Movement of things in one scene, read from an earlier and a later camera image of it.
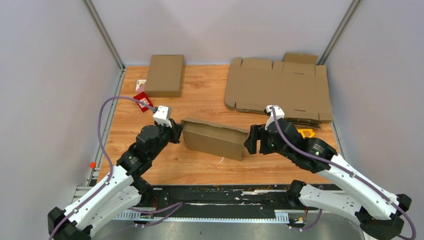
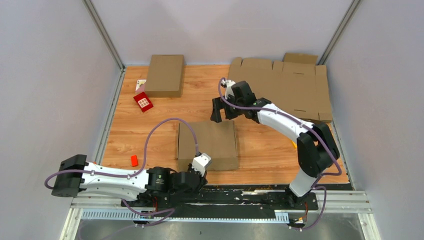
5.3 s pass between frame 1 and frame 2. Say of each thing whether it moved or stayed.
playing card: stayed
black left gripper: moved
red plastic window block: stayed
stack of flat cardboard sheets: stayed
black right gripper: moved
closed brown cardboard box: stayed
